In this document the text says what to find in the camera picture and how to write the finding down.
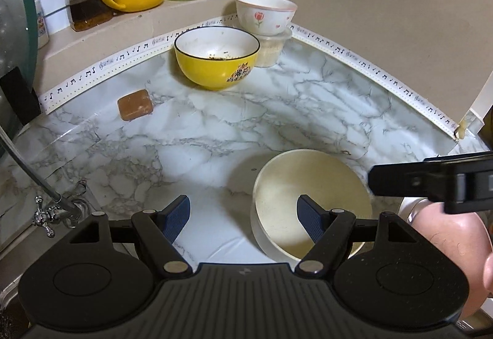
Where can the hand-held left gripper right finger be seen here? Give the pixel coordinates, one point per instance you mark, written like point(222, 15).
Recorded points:
point(312, 219)

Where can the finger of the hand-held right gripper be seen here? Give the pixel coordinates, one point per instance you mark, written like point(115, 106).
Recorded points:
point(404, 179)

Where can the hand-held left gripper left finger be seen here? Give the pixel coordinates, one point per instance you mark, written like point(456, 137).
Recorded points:
point(176, 217)

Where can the white plate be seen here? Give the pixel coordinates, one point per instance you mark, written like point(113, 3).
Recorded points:
point(410, 208)

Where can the cream bowl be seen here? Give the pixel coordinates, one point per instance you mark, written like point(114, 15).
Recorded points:
point(292, 185)

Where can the pink bear-shaped plate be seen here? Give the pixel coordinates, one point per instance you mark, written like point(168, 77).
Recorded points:
point(450, 246)

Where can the brown soap bar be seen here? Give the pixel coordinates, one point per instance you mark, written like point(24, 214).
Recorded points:
point(134, 104)

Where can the chrome tap valve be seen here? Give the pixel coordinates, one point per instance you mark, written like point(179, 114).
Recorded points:
point(54, 210)

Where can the music-note trim strip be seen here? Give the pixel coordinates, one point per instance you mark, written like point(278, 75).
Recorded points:
point(346, 54)

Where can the yellow bowl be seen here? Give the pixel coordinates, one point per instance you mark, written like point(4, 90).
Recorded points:
point(213, 62)

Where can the metal faucet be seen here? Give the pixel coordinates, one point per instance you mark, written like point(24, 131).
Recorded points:
point(23, 165)

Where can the clear plastic container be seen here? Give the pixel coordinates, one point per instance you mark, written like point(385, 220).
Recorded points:
point(273, 48)

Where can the white floral bowl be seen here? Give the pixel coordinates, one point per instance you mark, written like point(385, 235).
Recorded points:
point(265, 15)

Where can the white plastic bottle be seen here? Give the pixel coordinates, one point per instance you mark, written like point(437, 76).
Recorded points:
point(40, 21)

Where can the glass pot lid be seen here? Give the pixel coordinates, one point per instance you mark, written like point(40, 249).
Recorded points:
point(15, 27)

